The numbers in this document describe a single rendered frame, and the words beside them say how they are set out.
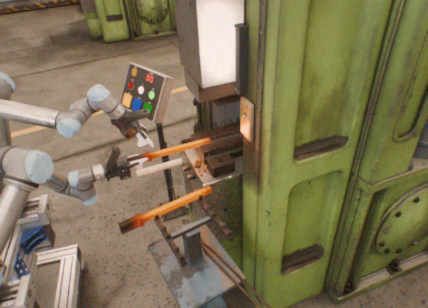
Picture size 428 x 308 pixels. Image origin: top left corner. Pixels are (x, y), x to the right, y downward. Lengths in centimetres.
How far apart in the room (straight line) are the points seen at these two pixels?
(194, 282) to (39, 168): 78
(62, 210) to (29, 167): 173
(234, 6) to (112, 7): 512
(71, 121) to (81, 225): 159
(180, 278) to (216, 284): 16
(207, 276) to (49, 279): 112
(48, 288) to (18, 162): 111
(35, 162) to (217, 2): 88
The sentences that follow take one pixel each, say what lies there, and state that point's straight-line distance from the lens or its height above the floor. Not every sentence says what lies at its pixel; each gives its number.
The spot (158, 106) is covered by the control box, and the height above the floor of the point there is 104.
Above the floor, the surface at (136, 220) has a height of 96.
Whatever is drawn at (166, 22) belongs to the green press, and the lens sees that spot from 658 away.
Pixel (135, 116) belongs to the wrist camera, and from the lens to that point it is 158.
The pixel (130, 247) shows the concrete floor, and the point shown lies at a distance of 267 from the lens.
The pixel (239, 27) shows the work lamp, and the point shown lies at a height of 164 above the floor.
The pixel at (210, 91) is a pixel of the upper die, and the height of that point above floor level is 131.
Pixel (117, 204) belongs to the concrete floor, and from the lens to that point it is 300.
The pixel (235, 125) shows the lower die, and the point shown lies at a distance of 193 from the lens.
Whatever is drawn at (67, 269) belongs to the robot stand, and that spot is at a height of 23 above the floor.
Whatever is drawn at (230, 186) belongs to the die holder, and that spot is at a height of 86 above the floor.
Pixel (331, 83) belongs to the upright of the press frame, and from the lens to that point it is 143.
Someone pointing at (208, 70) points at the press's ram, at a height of 144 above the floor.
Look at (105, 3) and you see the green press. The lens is 644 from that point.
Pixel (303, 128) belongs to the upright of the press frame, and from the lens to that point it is 145.
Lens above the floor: 203
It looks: 36 degrees down
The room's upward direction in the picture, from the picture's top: 3 degrees counter-clockwise
